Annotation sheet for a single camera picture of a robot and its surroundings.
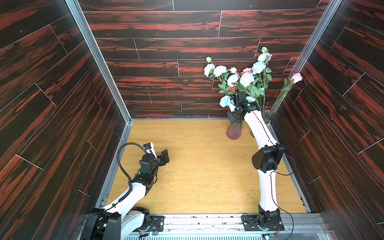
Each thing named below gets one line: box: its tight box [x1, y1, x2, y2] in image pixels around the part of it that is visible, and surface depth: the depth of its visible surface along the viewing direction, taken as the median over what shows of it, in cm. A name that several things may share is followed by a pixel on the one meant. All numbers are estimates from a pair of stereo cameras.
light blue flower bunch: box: [218, 47, 272, 118], surface depth 84 cm
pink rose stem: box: [240, 68, 254, 75], surface depth 87 cm
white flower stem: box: [203, 56, 228, 91], surface depth 86 cm
